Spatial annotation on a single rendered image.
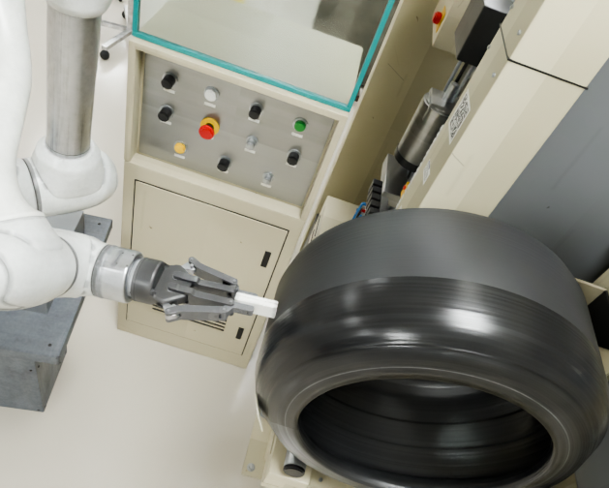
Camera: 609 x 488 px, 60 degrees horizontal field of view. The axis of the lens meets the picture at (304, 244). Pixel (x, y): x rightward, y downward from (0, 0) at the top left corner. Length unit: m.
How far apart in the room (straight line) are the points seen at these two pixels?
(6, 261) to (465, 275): 0.60
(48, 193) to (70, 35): 0.43
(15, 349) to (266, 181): 0.77
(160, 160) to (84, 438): 1.02
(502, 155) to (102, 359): 1.71
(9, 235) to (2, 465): 1.40
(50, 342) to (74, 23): 0.78
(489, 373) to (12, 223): 0.66
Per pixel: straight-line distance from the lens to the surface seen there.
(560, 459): 0.96
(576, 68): 0.91
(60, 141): 1.38
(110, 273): 0.89
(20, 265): 0.76
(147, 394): 2.16
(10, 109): 0.92
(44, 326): 1.55
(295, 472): 1.14
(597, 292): 1.42
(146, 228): 1.75
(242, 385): 2.22
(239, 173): 1.55
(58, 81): 1.28
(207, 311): 0.86
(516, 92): 0.91
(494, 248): 0.83
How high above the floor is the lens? 1.95
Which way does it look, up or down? 45 degrees down
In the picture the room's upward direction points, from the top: 23 degrees clockwise
